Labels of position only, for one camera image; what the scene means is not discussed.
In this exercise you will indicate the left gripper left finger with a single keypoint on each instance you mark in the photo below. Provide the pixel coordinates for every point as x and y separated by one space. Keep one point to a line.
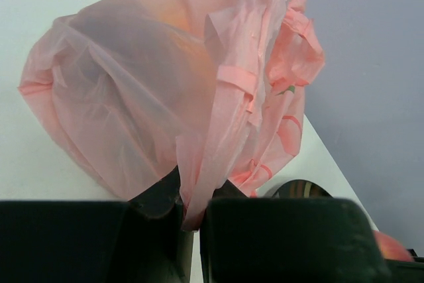
140 240

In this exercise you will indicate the pink fake peach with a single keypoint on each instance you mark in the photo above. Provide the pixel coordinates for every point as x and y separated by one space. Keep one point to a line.
392 249

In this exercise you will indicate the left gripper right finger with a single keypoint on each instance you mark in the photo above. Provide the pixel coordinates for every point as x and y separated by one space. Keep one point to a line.
287 240

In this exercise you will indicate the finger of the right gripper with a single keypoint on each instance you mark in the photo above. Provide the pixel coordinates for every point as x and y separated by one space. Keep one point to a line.
407 272

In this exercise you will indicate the orange fake fruit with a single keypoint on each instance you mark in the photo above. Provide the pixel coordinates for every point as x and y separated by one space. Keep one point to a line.
190 49

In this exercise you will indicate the pink plastic bag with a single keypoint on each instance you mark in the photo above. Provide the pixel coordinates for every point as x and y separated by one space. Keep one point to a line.
108 87

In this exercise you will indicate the black rimmed ceramic plate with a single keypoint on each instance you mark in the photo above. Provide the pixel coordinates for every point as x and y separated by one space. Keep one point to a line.
298 188

